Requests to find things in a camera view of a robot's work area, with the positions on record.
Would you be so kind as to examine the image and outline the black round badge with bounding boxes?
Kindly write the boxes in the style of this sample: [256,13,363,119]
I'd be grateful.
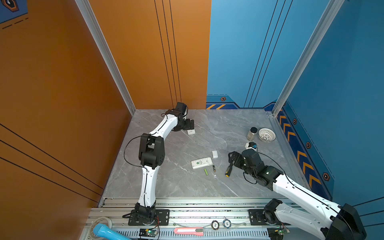
[211,221,220,231]

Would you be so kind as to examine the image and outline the glass jar black lid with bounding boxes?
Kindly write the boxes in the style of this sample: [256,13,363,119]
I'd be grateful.
[247,127,258,142]

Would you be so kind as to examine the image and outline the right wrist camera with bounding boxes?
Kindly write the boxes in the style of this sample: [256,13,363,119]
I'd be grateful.
[246,142,258,152]

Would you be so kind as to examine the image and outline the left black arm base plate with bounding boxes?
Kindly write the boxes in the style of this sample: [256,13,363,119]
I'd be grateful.
[128,209,170,227]

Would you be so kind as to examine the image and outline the white mesh basket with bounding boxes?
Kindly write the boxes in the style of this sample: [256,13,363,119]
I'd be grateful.
[258,128,276,142]

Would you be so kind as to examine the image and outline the small circuit board right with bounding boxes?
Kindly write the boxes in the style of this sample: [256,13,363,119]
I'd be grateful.
[275,228,291,236]

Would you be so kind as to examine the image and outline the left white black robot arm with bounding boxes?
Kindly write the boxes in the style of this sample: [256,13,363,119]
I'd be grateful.
[123,102,194,225]

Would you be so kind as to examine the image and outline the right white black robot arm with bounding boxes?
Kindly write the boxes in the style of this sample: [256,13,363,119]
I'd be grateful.
[228,149,367,240]

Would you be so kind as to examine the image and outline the green circuit board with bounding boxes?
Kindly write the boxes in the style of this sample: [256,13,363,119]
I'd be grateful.
[139,229,159,239]

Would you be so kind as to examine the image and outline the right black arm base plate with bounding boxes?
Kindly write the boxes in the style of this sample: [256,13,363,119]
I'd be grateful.
[248,209,286,226]

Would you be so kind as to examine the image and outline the pink utility knife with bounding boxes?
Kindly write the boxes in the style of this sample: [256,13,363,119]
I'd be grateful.
[174,227,204,237]

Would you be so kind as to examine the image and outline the white tape roll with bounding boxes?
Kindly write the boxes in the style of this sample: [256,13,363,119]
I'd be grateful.
[90,217,113,232]

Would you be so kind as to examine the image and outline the blue round badge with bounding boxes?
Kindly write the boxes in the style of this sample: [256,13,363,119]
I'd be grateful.
[223,219,232,229]

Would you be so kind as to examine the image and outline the blue cylinder handle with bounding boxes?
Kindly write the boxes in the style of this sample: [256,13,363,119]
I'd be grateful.
[92,224,131,240]

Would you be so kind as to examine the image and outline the white battery cover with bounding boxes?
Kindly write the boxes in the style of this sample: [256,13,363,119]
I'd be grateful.
[212,151,219,159]

